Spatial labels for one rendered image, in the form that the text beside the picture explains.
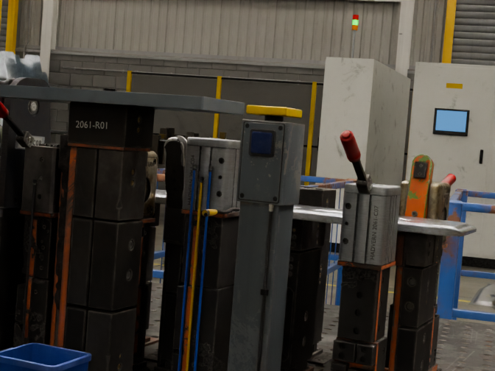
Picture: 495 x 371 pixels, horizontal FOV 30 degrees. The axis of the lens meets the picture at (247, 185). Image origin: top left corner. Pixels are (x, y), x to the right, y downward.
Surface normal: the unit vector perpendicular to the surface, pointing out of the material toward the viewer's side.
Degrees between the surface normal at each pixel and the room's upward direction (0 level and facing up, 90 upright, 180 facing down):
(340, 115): 90
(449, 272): 90
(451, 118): 90
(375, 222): 90
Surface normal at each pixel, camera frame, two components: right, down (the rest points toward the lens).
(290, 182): 0.91, 0.09
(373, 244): -0.40, 0.02
